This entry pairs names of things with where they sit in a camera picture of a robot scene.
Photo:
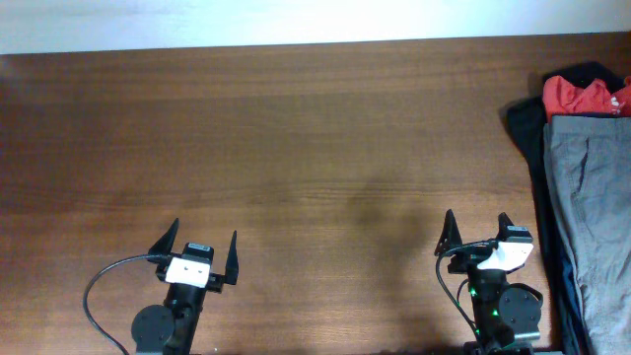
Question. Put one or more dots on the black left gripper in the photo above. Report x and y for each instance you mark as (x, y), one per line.
(216, 280)

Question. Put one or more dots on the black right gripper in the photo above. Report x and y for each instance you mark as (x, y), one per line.
(467, 260)

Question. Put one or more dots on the grey shorts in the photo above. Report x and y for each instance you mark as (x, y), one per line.
(587, 162)

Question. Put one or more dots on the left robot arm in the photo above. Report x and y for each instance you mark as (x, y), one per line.
(169, 327)

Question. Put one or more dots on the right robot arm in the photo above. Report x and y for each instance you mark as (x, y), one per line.
(503, 316)

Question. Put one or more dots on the black garment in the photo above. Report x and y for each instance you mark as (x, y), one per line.
(525, 122)

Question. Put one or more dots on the navy blue garment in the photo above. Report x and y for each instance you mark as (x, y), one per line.
(577, 334)

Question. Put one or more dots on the red garment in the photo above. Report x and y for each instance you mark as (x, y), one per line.
(560, 97)

